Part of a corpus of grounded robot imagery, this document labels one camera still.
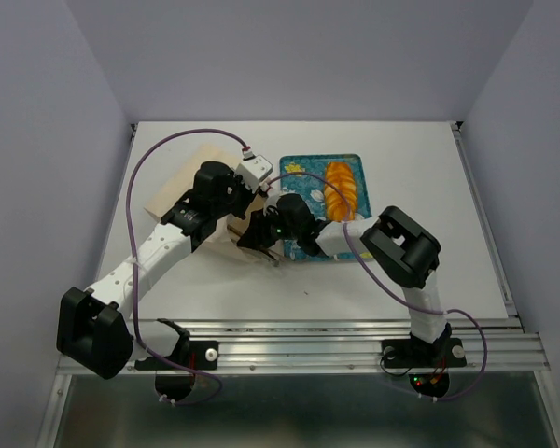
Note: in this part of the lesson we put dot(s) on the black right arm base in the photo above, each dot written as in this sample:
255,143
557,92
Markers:
426,374

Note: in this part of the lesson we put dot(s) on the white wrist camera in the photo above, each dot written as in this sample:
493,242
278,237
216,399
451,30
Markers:
253,171
270,194

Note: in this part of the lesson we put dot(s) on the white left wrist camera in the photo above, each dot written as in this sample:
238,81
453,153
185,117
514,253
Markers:
253,171

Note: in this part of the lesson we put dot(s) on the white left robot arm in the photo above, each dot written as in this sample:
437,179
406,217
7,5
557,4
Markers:
92,327

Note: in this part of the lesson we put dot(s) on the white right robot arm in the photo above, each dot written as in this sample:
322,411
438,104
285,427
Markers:
407,253

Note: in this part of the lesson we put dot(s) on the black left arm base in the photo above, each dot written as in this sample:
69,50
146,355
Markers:
184,368

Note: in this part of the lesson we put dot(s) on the orange twisted fake bread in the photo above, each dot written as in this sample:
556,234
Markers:
341,196

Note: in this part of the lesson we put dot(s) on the metal serving tongs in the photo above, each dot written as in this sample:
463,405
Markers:
253,255

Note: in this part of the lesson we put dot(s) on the aluminium front rail frame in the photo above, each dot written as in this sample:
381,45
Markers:
319,384

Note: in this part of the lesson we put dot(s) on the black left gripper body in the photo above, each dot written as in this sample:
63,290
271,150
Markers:
239,195

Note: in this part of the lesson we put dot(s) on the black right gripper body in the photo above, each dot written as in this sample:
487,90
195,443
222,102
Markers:
270,229

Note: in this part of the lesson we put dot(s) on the beige paper bag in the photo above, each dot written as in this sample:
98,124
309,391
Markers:
171,191

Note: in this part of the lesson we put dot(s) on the teal floral tray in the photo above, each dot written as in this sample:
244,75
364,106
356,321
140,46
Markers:
308,177

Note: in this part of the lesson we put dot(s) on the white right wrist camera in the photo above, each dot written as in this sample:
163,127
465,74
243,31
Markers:
270,194

